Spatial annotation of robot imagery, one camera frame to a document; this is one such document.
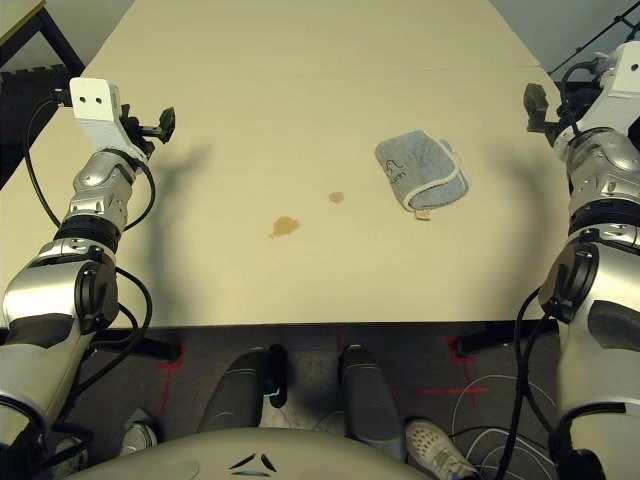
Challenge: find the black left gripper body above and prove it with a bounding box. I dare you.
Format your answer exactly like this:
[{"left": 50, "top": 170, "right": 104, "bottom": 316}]
[{"left": 121, "top": 116, "right": 163, "bottom": 157}]

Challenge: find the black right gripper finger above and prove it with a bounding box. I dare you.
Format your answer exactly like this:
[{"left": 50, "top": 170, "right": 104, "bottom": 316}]
[{"left": 522, "top": 83, "right": 549, "bottom": 134}]

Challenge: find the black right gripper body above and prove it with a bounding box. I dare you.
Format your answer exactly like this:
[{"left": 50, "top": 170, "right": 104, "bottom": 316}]
[{"left": 542, "top": 118, "right": 577, "bottom": 148}]

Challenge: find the blue grey rag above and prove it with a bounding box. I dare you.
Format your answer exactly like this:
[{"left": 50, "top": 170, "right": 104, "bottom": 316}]
[{"left": 374, "top": 129, "right": 472, "bottom": 222}]

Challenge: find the large brown water stain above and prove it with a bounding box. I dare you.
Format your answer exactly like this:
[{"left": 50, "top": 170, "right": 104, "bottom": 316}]
[{"left": 268, "top": 215, "right": 303, "bottom": 240}]

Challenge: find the black tripod stand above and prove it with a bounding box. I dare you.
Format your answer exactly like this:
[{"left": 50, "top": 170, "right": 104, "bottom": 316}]
[{"left": 547, "top": 0, "right": 640, "bottom": 77}]

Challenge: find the black framed side table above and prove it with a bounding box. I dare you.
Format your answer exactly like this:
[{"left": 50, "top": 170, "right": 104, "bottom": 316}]
[{"left": 0, "top": 0, "right": 87, "bottom": 76}]

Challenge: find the black table foot bar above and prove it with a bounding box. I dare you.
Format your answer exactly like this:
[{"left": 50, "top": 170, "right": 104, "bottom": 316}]
[
  {"left": 93, "top": 332, "right": 182, "bottom": 363},
  {"left": 456, "top": 321, "right": 560, "bottom": 358}
]

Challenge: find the dark grey left robot leg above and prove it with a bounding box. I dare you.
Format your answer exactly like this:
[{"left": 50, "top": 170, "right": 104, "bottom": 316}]
[{"left": 197, "top": 345, "right": 289, "bottom": 435}]

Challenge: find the dark grey robot leg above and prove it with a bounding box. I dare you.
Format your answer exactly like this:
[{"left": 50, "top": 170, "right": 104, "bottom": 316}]
[
  {"left": 339, "top": 343, "right": 405, "bottom": 459},
  {"left": 197, "top": 345, "right": 289, "bottom": 435}
]

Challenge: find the pale sheet on floor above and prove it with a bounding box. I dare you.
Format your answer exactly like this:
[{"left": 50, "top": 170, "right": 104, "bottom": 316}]
[{"left": 258, "top": 392, "right": 347, "bottom": 432}]

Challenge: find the dark grey right robot leg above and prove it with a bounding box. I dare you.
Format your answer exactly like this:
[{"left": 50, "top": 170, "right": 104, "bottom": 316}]
[{"left": 339, "top": 343, "right": 405, "bottom": 459}]

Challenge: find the grey robot torso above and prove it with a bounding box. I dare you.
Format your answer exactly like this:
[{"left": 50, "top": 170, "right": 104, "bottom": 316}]
[{"left": 59, "top": 426, "right": 426, "bottom": 480}]

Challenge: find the white mesh sneaker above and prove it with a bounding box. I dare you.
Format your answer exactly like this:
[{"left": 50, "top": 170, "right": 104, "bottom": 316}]
[{"left": 404, "top": 418, "right": 479, "bottom": 480}]

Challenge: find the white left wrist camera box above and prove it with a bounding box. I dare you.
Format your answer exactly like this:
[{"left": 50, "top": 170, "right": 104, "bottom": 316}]
[{"left": 68, "top": 77, "right": 151, "bottom": 162}]

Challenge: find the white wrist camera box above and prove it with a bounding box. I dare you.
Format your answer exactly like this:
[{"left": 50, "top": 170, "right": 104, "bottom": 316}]
[
  {"left": 68, "top": 77, "right": 151, "bottom": 162},
  {"left": 574, "top": 42, "right": 640, "bottom": 139}
]

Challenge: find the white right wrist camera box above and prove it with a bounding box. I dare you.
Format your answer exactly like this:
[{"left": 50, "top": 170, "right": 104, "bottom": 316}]
[{"left": 574, "top": 42, "right": 640, "bottom": 139}]

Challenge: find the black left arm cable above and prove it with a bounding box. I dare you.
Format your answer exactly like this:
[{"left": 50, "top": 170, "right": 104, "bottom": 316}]
[{"left": 22, "top": 89, "right": 156, "bottom": 451}]

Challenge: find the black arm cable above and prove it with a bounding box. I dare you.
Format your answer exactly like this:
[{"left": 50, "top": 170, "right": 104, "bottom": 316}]
[
  {"left": 510, "top": 285, "right": 571, "bottom": 454},
  {"left": 22, "top": 89, "right": 156, "bottom": 451}
]

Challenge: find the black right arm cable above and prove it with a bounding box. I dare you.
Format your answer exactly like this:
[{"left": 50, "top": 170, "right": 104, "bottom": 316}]
[{"left": 510, "top": 285, "right": 571, "bottom": 454}]

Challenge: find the white floor cable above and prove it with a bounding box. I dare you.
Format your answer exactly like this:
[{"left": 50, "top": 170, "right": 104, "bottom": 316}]
[{"left": 446, "top": 383, "right": 562, "bottom": 480}]

